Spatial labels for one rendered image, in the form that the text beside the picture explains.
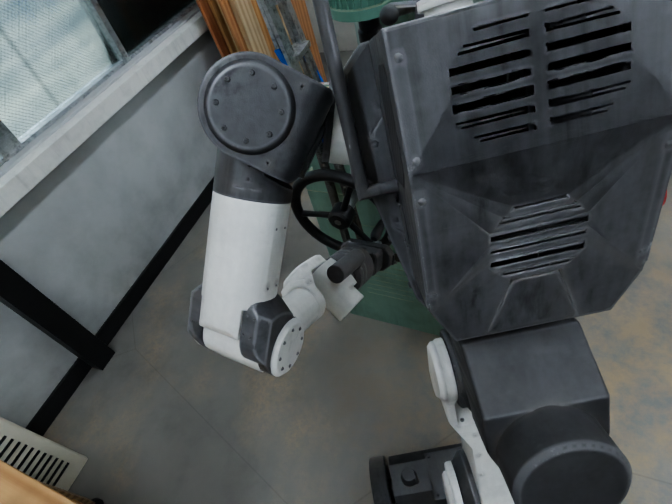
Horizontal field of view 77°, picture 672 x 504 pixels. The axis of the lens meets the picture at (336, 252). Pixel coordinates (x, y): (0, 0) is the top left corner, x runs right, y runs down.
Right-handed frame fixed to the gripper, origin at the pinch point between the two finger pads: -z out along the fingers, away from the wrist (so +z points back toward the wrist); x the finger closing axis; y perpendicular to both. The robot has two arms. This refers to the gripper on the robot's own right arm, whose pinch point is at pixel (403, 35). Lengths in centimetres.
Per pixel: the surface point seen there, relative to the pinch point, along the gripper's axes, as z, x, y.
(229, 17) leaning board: -129, 1, 107
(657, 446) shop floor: 76, 117, 16
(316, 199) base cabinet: -33, 48, 14
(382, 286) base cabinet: -16, 86, 25
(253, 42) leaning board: -125, 15, 119
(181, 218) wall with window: -149, 96, 57
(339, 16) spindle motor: -17.3, -3.5, 7.0
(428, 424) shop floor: 9, 122, 0
